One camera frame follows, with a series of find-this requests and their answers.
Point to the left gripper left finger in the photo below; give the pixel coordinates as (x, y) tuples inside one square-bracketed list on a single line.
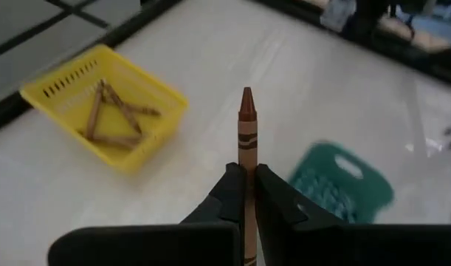
[(225, 199)]

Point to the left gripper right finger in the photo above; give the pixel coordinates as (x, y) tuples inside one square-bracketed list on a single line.
[(280, 207)]

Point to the brown crayon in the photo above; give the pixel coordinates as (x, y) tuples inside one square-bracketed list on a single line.
[(144, 109), (114, 139), (94, 114), (247, 147), (125, 111)]

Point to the teal plastic bin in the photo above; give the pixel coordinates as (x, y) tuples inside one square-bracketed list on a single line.
[(372, 188)]

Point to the yellow plastic basket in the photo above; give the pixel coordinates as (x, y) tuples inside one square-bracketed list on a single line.
[(151, 92)]

